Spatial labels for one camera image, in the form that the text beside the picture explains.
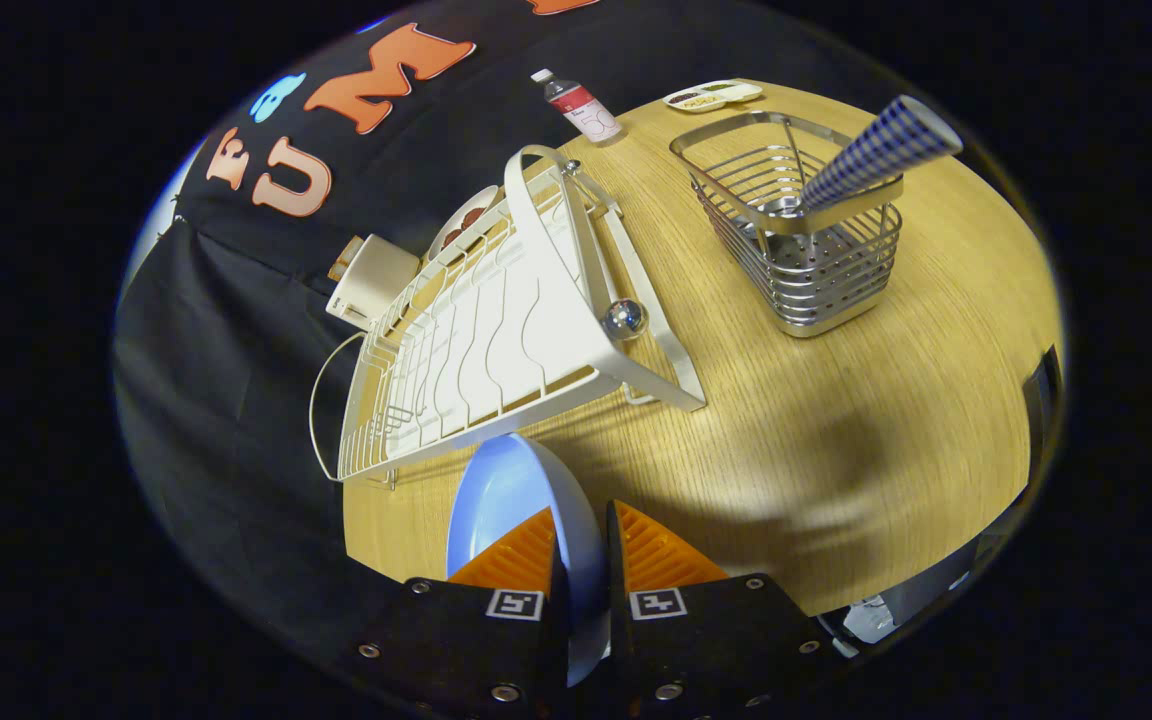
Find clear bottle with red label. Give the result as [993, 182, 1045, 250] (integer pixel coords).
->
[530, 68, 625, 147]

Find white divided condiment dish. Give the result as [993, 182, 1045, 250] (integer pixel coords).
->
[663, 80, 764, 113]

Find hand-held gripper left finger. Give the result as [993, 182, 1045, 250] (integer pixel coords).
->
[351, 505, 572, 720]

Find blue plate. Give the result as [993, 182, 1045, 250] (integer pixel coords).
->
[446, 433, 612, 689]

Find metal wire basket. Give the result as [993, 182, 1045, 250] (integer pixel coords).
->
[669, 110, 905, 339]

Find beige round plate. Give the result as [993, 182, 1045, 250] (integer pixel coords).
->
[426, 185, 502, 263]

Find white toaster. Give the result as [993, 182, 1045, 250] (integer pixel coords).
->
[326, 234, 422, 331]

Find red meat pieces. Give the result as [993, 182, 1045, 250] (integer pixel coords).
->
[441, 207, 487, 249]

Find black backdrop cloth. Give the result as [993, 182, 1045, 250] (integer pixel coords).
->
[114, 0, 897, 701]

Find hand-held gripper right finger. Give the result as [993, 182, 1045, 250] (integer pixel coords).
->
[604, 500, 842, 720]

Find white wire dish rack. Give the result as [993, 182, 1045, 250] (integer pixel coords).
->
[308, 145, 707, 486]

